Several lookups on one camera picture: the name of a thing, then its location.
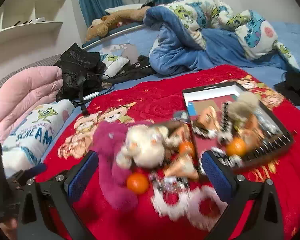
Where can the white plush rabbit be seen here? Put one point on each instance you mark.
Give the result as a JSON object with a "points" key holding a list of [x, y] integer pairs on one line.
{"points": [[142, 145]]}

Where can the monster printed blue blanket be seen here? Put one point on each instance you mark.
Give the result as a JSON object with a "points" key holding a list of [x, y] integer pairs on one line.
{"points": [[180, 42]]}

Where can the red bear printed blanket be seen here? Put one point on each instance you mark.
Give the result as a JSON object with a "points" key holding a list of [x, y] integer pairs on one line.
{"points": [[150, 97]]}

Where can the black garment with buttons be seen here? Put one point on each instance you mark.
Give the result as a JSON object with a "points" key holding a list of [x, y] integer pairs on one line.
{"points": [[137, 71]]}

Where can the small monster printed pillow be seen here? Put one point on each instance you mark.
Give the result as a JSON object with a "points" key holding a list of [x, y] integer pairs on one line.
{"points": [[115, 61]]}

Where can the black puffer jacket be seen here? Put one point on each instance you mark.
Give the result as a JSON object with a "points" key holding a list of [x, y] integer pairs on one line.
{"points": [[77, 67]]}

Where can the orange triangular snack packet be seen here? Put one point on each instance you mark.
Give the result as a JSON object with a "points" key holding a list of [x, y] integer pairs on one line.
{"points": [[210, 117], [182, 167]]}

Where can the white wall shelf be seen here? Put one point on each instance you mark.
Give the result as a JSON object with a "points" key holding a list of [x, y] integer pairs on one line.
{"points": [[27, 27]]}

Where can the white stick device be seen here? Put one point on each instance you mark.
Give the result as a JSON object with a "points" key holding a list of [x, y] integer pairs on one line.
{"points": [[90, 95]]}

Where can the pink quilt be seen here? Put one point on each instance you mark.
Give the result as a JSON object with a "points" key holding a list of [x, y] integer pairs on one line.
{"points": [[27, 90]]}

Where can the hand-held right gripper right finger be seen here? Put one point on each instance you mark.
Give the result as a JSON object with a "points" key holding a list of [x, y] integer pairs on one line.
{"points": [[216, 175]]}

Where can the black box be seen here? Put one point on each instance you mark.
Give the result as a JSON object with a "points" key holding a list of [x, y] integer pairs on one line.
{"points": [[277, 140]]}

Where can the blue bed sheet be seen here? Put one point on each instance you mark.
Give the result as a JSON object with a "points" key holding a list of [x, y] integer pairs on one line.
{"points": [[290, 37]]}

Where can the curved silver bed rail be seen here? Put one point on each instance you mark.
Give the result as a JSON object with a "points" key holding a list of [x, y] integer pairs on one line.
{"points": [[115, 33]]}

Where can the grey checked cushion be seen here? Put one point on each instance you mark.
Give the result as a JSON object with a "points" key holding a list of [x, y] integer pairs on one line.
{"points": [[22, 62]]}

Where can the small black cloth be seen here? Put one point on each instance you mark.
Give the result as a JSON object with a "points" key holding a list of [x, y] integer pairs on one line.
{"points": [[148, 4]]}

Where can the large lettered monster pillow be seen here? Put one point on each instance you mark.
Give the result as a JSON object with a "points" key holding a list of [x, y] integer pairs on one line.
{"points": [[37, 135]]}

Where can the brown plush dog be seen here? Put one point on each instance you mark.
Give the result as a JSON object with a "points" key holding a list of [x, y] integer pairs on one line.
{"points": [[115, 18]]}

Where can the round silver tin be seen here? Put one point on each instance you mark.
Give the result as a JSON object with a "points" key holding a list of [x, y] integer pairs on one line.
{"points": [[180, 116]]}

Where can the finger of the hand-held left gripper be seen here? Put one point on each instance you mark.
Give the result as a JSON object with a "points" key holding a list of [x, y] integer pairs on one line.
{"points": [[37, 168]]}

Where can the long white pillow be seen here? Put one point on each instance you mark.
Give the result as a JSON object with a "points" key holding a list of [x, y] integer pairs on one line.
{"points": [[122, 8]]}

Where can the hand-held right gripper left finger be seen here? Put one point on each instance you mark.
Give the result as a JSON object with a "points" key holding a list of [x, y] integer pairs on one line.
{"points": [[82, 177]]}

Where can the grey fluffy pompom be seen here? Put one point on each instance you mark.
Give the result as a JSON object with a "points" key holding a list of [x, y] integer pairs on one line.
{"points": [[242, 107]]}

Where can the black top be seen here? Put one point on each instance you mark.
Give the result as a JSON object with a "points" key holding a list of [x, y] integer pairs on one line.
{"points": [[295, 90]]}

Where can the orange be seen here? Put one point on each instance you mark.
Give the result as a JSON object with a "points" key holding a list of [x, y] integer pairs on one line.
{"points": [[137, 183], [236, 146], [186, 148]]}

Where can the magenta plush toy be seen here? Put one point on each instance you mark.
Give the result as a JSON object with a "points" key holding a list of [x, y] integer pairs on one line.
{"points": [[112, 177]]}

